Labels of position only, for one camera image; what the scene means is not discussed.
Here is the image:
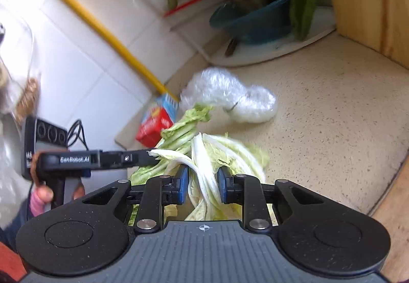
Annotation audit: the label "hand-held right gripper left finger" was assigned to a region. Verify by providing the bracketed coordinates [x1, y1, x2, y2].
[81, 163, 190, 234]

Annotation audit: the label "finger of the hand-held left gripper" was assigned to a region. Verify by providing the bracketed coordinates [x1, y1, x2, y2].
[101, 148, 160, 169]

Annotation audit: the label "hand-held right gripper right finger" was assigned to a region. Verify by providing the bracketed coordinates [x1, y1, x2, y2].
[217, 167, 324, 233]

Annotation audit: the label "white napa cabbage leaves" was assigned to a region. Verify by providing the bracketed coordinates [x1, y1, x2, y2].
[150, 132, 272, 223]

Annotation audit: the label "green napa cabbage leaf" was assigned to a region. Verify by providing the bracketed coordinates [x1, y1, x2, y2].
[128, 104, 214, 226]

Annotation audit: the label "person's left forearm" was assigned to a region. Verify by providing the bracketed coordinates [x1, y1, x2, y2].
[0, 190, 43, 253]

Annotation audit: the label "person's left hand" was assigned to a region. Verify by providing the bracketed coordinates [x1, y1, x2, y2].
[30, 155, 86, 208]

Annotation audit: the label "red and blue carton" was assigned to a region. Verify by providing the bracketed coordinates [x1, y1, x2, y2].
[135, 93, 180, 148]

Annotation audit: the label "clear bag with food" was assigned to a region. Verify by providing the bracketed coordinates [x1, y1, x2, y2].
[0, 23, 43, 125]

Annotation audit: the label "crumpled clear plastic bag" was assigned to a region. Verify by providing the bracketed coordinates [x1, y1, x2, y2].
[180, 67, 277, 124]

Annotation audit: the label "white plastic tray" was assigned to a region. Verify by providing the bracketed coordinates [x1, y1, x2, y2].
[169, 5, 337, 68]

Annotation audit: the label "red chopstick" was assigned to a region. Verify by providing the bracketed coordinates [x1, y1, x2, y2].
[162, 0, 212, 18]

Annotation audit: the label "blue plastic basin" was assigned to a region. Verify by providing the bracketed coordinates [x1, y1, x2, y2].
[209, 0, 294, 46]

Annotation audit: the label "black cable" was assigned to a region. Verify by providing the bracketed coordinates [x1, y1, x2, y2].
[65, 119, 89, 152]

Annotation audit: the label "yellow hose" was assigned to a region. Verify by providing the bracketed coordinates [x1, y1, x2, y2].
[6, 0, 179, 102]

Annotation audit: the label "dark knife handle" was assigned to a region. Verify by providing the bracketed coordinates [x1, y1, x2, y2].
[224, 37, 239, 57]

